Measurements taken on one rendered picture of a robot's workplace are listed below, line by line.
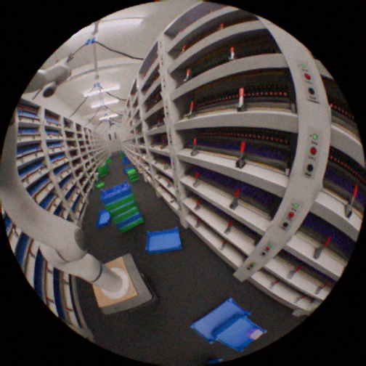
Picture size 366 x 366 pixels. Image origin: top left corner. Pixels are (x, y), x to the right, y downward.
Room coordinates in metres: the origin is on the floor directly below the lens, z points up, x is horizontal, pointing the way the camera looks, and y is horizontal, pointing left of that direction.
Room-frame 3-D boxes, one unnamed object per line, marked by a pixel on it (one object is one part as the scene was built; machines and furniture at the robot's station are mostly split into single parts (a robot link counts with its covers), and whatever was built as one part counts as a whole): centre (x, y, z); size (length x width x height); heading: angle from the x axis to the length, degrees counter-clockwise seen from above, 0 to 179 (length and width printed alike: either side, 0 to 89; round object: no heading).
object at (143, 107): (1.38, 0.32, 0.88); 0.20 x 0.09 x 1.75; 121
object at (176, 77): (0.78, -0.04, 0.88); 0.20 x 0.09 x 1.75; 121
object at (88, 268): (0.05, 0.45, 0.60); 0.19 x 0.12 x 0.24; 118
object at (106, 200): (0.82, 0.67, 0.44); 0.30 x 0.20 x 0.08; 127
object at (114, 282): (0.07, 0.42, 0.39); 0.19 x 0.19 x 0.18
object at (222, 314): (-0.17, -0.13, 0.04); 0.30 x 0.20 x 0.08; 121
